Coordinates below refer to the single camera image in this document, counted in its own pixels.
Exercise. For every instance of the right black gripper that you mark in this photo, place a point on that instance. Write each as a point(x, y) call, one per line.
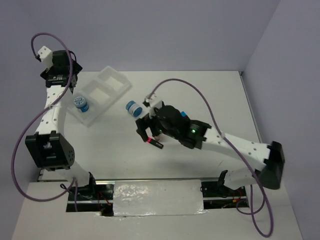
point(142, 123)

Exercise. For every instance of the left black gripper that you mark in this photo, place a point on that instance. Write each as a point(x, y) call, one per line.
point(48, 72)

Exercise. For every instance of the blue paint jar with label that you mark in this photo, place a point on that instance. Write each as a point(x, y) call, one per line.
point(81, 104)

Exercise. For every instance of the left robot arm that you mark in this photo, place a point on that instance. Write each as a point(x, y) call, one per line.
point(48, 147)

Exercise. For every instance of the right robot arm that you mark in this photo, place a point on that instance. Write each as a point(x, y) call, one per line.
point(264, 162)

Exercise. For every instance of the pink highlighter marker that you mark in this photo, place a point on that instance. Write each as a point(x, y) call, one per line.
point(155, 143)

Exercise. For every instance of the blue highlighter marker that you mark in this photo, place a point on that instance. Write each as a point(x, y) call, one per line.
point(184, 114)

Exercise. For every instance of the white three-compartment plastic tray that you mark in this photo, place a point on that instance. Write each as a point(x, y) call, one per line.
point(100, 91)

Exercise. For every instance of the silver foil cover plate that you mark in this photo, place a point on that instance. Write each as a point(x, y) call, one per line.
point(157, 198)

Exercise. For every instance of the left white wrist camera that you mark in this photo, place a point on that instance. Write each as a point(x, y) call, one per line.
point(45, 56)

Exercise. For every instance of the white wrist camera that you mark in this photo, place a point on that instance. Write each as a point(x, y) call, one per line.
point(45, 56)
point(153, 103)

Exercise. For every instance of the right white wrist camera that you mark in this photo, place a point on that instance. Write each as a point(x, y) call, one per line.
point(153, 103)

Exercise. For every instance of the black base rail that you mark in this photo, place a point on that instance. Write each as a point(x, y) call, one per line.
point(102, 202)

